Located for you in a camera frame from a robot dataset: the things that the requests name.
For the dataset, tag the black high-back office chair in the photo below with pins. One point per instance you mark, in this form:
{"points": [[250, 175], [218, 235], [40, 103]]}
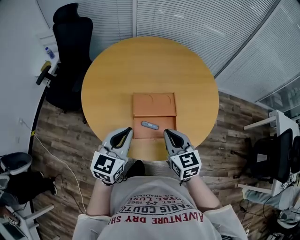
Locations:
{"points": [[72, 47]]}

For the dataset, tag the small grey-blue device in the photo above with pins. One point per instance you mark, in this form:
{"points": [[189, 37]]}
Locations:
{"points": [[150, 125]]}

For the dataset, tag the person's right forearm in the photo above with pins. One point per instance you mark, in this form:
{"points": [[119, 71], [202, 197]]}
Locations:
{"points": [[204, 192]]}

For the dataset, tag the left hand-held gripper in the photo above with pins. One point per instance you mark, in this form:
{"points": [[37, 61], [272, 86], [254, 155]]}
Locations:
{"points": [[103, 164]]}

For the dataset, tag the white desk frame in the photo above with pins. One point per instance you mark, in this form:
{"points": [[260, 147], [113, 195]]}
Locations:
{"points": [[42, 209]]}

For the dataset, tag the clear water bottle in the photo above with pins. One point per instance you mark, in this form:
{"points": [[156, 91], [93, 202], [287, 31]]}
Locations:
{"points": [[49, 52]]}

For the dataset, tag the person's left forearm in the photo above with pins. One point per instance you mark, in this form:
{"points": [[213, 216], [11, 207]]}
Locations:
{"points": [[100, 199]]}

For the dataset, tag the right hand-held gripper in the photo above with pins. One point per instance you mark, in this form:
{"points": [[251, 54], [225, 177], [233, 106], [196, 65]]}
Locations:
{"points": [[187, 161]]}

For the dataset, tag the white printed t-shirt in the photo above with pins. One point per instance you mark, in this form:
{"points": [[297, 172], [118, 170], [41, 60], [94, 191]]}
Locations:
{"points": [[159, 211]]}

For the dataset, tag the black mesh office chair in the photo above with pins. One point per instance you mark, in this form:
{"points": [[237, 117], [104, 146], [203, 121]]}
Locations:
{"points": [[269, 159], [295, 157]]}

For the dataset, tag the white side table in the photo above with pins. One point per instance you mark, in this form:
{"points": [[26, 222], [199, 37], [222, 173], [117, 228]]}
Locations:
{"points": [[50, 44]]}

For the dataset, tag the white desk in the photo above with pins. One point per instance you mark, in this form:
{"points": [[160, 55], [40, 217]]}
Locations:
{"points": [[279, 119]]}

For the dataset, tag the orange box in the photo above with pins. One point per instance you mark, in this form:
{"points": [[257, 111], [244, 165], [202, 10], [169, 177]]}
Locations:
{"points": [[152, 103]]}

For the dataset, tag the yellow object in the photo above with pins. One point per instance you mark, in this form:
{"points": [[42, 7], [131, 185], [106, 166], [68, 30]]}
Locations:
{"points": [[46, 65]]}

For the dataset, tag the white wall socket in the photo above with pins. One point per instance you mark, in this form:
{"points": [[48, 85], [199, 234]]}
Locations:
{"points": [[21, 121]]}

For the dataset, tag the spare hand-held gripper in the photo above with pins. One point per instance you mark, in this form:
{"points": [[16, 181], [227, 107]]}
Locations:
{"points": [[284, 185]]}

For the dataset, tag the grey office chair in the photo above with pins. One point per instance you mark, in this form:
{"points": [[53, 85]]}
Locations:
{"points": [[16, 161]]}

